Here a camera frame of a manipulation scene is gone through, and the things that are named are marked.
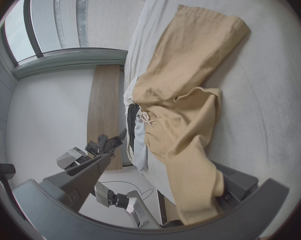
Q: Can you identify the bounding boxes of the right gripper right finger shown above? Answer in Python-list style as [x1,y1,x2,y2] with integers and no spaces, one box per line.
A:
[210,160,260,212]

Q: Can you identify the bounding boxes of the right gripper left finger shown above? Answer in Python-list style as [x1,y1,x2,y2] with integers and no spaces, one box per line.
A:
[42,154,110,212]

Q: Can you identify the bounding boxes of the tan shorts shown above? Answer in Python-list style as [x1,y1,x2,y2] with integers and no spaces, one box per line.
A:
[132,4,251,226]

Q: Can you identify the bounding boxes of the black garment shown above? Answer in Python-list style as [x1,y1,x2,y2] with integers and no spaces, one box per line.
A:
[127,103,141,154]

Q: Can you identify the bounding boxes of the pale grey garment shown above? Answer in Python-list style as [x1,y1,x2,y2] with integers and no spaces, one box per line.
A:
[127,119,149,171]

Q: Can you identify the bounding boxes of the white garment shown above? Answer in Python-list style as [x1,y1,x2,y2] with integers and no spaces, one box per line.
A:
[123,76,141,107]

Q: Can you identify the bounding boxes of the bed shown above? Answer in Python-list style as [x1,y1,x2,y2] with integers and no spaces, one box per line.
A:
[87,0,301,228]

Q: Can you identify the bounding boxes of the grey-green curtain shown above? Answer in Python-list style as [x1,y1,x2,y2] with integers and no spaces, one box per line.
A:
[12,48,128,81]

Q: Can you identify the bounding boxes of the window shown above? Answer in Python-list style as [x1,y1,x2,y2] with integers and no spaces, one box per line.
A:
[3,0,163,67]

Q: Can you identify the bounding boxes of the black cable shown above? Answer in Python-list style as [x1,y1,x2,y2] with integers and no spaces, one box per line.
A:
[100,181,154,200]

